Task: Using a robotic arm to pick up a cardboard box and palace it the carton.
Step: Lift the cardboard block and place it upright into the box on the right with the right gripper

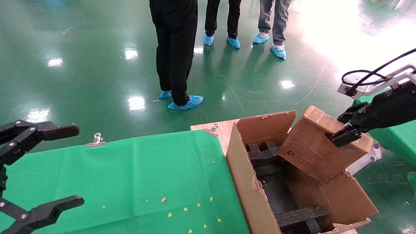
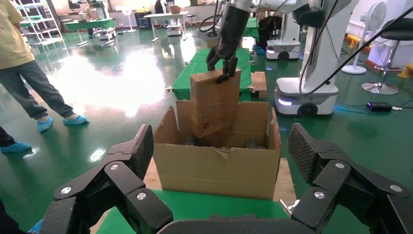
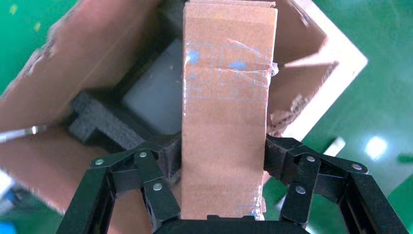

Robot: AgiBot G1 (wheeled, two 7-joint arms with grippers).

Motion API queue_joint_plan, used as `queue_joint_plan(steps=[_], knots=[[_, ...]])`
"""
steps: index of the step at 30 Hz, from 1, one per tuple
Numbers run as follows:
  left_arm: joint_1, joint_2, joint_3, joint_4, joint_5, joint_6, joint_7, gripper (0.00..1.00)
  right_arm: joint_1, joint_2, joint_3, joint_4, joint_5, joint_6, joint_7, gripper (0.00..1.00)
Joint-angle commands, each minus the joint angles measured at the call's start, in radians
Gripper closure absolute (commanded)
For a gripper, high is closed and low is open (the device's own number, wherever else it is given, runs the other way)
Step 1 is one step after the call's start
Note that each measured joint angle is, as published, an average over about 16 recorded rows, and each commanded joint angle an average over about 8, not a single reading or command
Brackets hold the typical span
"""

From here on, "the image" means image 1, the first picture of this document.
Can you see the small brown cardboard box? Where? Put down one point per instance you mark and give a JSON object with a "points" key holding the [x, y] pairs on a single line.
{"points": [[308, 146]]}

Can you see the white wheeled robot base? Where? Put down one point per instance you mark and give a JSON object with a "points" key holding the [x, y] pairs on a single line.
{"points": [[369, 159]]}

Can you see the black foam insert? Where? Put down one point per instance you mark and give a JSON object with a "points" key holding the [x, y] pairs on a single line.
{"points": [[302, 216], [263, 155]]}

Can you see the silver binder clip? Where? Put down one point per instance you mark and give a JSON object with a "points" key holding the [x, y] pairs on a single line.
{"points": [[214, 127], [97, 142]]}

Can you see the large open cardboard carton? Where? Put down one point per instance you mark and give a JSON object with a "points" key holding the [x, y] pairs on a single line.
{"points": [[247, 182]]}

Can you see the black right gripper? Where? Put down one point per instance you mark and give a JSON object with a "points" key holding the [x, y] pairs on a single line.
{"points": [[393, 109]]}

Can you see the small green fabric piece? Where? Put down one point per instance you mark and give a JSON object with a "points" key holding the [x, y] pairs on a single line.
{"points": [[412, 185]]}

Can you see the blue shoe cover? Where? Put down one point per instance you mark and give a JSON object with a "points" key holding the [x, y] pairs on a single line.
{"points": [[165, 94], [233, 43], [209, 40], [279, 52], [187, 102], [261, 38]]}

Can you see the green table cloth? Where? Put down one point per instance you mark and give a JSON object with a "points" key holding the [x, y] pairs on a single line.
{"points": [[399, 139], [113, 175]]}

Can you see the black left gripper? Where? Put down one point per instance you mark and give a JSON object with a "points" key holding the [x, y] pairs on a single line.
{"points": [[3, 180]]}

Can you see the person in grey jeans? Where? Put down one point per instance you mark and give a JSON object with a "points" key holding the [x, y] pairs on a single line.
{"points": [[280, 19]]}

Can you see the person in black trousers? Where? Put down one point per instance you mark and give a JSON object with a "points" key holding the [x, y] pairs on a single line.
{"points": [[177, 48], [234, 16]]}

